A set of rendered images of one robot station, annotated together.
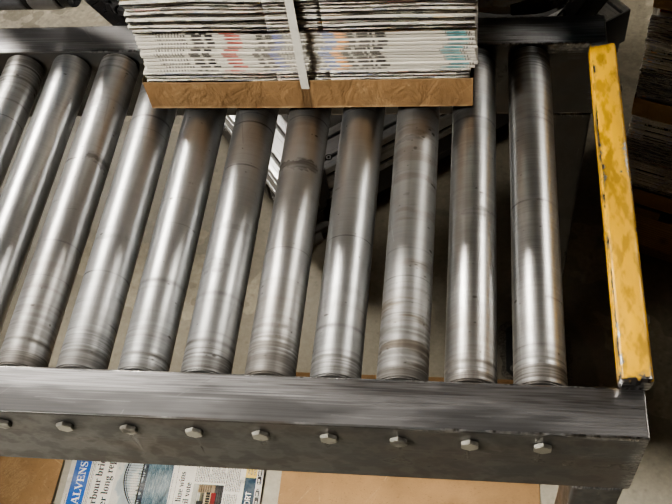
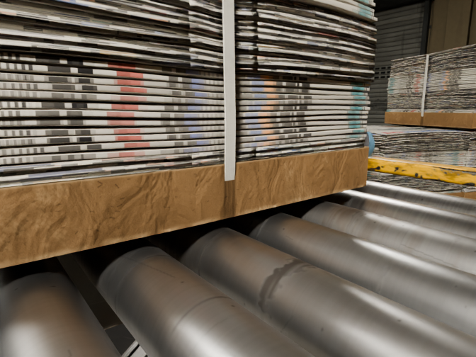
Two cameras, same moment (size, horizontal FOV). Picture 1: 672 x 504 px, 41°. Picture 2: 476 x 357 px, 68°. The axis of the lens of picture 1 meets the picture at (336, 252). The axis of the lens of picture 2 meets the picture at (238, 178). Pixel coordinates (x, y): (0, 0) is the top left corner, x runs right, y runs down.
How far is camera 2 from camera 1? 91 cm
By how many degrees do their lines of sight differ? 59
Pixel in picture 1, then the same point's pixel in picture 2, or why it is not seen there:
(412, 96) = (328, 178)
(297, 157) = (285, 259)
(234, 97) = (121, 214)
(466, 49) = (363, 111)
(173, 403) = not seen: outside the picture
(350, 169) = (366, 245)
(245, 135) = (166, 269)
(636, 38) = not seen: hidden behind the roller
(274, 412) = not seen: outside the picture
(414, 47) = (331, 108)
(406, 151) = (377, 220)
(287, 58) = (206, 128)
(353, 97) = (279, 188)
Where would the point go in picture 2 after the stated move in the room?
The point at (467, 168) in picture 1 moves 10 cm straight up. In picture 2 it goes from (444, 212) to (457, 100)
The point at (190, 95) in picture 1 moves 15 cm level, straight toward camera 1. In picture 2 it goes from (25, 224) to (293, 292)
